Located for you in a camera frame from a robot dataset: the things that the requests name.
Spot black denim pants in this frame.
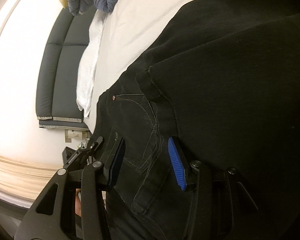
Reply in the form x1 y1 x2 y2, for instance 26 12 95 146
97 0 300 239

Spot person's left hand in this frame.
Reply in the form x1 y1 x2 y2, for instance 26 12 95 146
75 189 82 217

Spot dark grey padded headboard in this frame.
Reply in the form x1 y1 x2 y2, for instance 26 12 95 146
36 8 96 131

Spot white bed sheet mattress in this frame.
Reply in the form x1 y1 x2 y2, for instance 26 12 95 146
86 0 286 133

